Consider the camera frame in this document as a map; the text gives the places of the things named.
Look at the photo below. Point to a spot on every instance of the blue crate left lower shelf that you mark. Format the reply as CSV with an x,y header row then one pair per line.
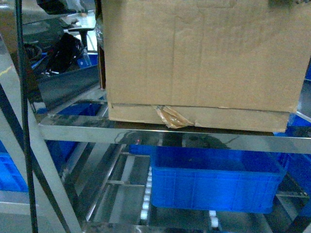
x,y
10,177

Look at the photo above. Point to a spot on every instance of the blue crate centre lower shelf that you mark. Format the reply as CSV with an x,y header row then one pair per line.
x,y
211,179

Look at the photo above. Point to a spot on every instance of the brown cardboard box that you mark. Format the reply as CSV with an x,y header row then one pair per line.
x,y
224,64

